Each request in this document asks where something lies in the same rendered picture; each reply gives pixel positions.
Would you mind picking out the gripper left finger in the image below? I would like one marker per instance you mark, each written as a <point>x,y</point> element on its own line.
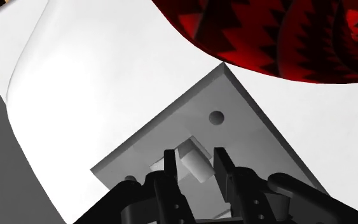
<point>163,198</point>

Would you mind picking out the grey light switch plate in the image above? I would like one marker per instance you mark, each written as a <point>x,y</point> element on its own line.
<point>197,124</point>

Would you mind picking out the red black zigzag patterned vase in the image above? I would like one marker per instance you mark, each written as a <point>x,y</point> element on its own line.
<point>259,31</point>

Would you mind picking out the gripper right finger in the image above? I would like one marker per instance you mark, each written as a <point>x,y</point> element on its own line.
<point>247,192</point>

